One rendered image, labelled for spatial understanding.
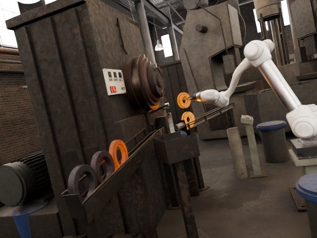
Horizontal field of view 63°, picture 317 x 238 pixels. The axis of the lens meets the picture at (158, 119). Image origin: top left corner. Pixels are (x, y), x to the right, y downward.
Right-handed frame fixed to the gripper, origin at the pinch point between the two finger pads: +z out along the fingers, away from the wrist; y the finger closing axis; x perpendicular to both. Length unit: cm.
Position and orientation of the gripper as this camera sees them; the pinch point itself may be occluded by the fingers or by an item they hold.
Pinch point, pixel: (183, 98)
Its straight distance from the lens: 255.4
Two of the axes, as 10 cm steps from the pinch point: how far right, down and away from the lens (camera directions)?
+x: -1.8, -9.8, -1.2
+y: 7.8, -2.1, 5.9
